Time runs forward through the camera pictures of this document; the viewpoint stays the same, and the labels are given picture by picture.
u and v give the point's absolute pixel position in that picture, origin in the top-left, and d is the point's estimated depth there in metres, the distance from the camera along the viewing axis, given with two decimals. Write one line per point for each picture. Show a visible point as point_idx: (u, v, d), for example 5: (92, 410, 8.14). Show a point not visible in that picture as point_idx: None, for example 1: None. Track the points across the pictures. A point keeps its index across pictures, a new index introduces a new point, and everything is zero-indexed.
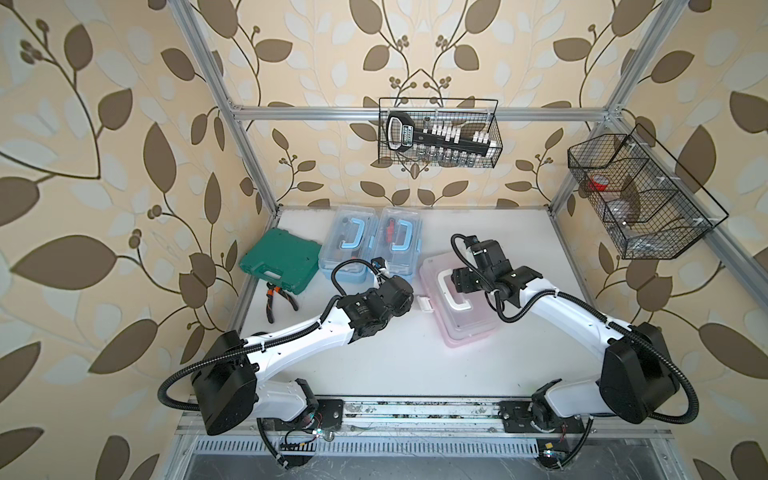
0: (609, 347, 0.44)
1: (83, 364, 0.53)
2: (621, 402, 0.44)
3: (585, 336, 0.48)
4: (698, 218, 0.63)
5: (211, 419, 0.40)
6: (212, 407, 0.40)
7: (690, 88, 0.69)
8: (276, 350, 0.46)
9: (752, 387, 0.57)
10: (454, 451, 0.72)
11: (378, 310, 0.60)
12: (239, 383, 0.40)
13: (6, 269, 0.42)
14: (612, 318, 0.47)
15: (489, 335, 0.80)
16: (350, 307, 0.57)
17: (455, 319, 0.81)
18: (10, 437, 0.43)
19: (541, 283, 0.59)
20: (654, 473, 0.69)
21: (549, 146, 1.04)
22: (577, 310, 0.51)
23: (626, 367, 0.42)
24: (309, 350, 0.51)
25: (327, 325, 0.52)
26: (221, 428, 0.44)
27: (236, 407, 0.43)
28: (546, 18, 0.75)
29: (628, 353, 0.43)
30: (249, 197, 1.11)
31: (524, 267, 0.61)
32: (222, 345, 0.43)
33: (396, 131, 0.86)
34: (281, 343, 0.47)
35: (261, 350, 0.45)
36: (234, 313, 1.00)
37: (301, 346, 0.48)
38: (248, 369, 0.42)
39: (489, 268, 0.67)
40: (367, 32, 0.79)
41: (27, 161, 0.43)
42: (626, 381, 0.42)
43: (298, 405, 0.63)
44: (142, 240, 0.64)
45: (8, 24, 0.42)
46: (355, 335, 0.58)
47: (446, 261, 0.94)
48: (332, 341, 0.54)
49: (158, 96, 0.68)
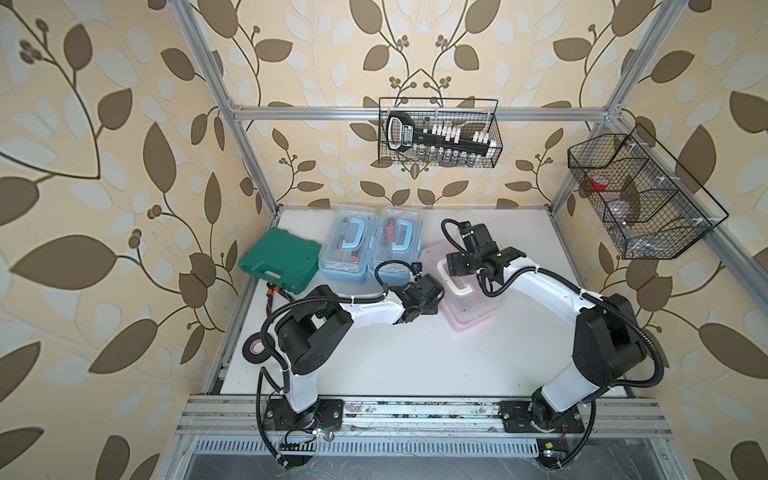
0: (580, 315, 0.47)
1: (84, 364, 0.53)
2: (593, 369, 0.47)
3: (560, 306, 0.51)
4: (699, 218, 0.63)
5: (306, 357, 0.47)
6: (306, 347, 0.47)
7: (690, 88, 0.69)
8: (358, 307, 0.55)
9: (752, 386, 0.57)
10: (454, 451, 0.72)
11: (419, 298, 0.71)
12: (341, 323, 0.48)
13: (6, 269, 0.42)
14: (586, 289, 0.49)
15: (494, 313, 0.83)
16: (399, 292, 0.68)
17: (461, 304, 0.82)
18: (11, 436, 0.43)
19: (523, 261, 0.62)
20: (654, 473, 0.69)
21: (549, 146, 1.04)
22: (553, 283, 0.55)
23: (595, 331, 0.45)
24: (374, 317, 0.60)
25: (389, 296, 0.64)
26: (307, 368, 0.50)
27: (326, 348, 0.50)
28: (546, 17, 0.75)
29: (598, 321, 0.46)
30: (248, 197, 1.10)
31: (510, 248, 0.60)
32: (316, 292, 0.51)
33: (396, 131, 0.86)
34: (363, 301, 0.57)
35: (350, 302, 0.54)
36: (233, 313, 1.00)
37: (374, 309, 0.58)
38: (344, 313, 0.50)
39: (476, 251, 0.70)
40: (368, 32, 0.78)
41: (26, 161, 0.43)
42: (595, 346, 0.45)
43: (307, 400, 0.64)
44: (142, 240, 0.64)
45: (7, 24, 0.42)
46: (399, 318, 0.68)
47: (441, 250, 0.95)
48: (390, 312, 0.63)
49: (158, 96, 0.68)
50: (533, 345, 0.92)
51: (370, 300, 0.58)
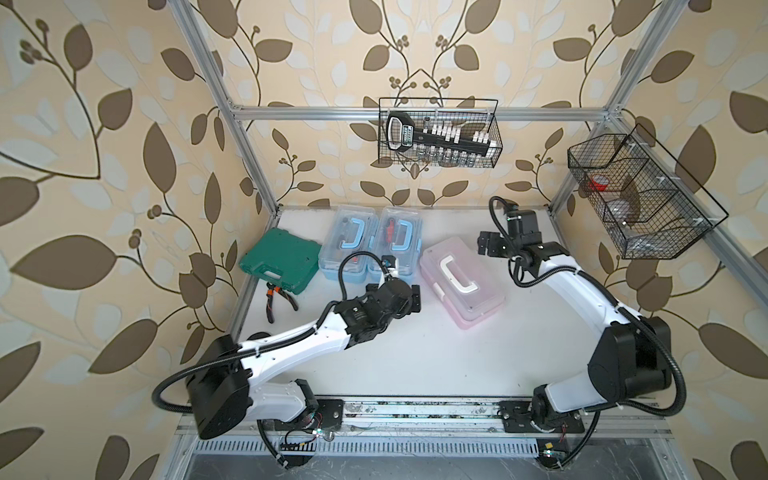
0: (608, 328, 0.44)
1: (83, 364, 0.53)
2: (609, 381, 0.45)
3: (591, 314, 0.49)
4: (698, 218, 0.63)
5: (205, 423, 0.40)
6: (206, 410, 0.41)
7: (690, 88, 0.69)
8: (272, 354, 0.46)
9: (752, 386, 0.57)
10: (454, 451, 0.72)
11: (375, 316, 0.59)
12: (234, 388, 0.40)
13: (6, 269, 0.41)
14: (623, 303, 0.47)
15: (499, 309, 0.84)
16: (347, 314, 0.56)
17: (466, 301, 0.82)
18: (11, 437, 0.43)
19: (565, 259, 0.59)
20: (655, 474, 0.69)
21: (549, 146, 1.04)
22: (590, 288, 0.52)
23: (619, 346, 0.43)
24: (306, 355, 0.51)
25: (322, 331, 0.52)
26: (213, 431, 0.43)
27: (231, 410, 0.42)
28: (546, 18, 0.75)
29: (626, 337, 0.43)
30: (248, 197, 1.10)
31: (554, 242, 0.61)
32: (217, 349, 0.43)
33: (396, 131, 0.86)
34: (277, 348, 0.46)
35: (256, 355, 0.44)
36: (234, 313, 1.00)
37: (298, 351, 0.48)
38: (243, 374, 0.42)
39: (519, 238, 0.67)
40: (367, 32, 0.79)
41: (26, 161, 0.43)
42: (618, 361, 0.44)
43: (297, 408, 0.63)
44: (142, 240, 0.64)
45: (8, 24, 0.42)
46: (353, 340, 0.58)
47: (445, 249, 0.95)
48: (329, 346, 0.54)
49: (158, 96, 0.68)
50: (534, 345, 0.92)
51: (293, 339, 0.49)
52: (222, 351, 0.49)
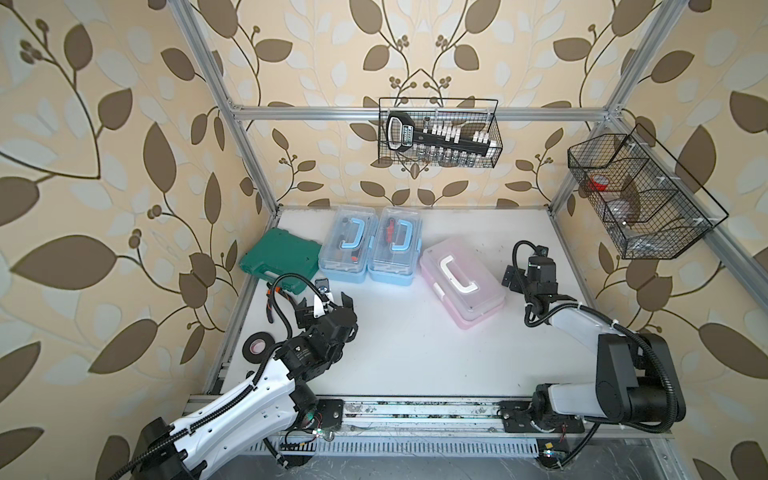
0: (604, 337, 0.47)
1: (84, 364, 0.53)
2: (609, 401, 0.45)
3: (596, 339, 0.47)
4: (698, 218, 0.63)
5: None
6: None
7: (690, 88, 0.69)
8: (206, 427, 0.45)
9: (752, 387, 0.57)
10: (454, 451, 0.72)
11: (321, 351, 0.59)
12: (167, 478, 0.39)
13: (6, 269, 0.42)
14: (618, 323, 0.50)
15: (499, 309, 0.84)
16: (291, 355, 0.56)
17: (466, 300, 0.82)
18: (11, 437, 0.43)
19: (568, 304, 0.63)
20: (654, 473, 0.69)
21: (549, 146, 1.04)
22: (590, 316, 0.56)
23: (613, 349, 0.45)
24: (249, 412, 0.50)
25: (263, 383, 0.51)
26: None
27: None
28: (546, 17, 0.75)
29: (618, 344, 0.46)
30: (248, 197, 1.10)
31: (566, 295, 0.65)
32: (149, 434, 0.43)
33: (396, 131, 0.86)
34: (210, 419, 0.46)
35: (189, 433, 0.44)
36: (234, 313, 1.00)
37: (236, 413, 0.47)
38: (177, 457, 0.41)
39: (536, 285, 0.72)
40: (367, 32, 0.79)
41: (26, 161, 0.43)
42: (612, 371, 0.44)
43: (289, 419, 0.63)
44: (142, 240, 0.64)
45: (8, 24, 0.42)
46: (300, 378, 0.55)
47: (445, 249, 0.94)
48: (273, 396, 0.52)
49: (158, 96, 0.68)
50: (533, 345, 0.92)
51: (232, 401, 0.48)
52: (154, 434, 0.43)
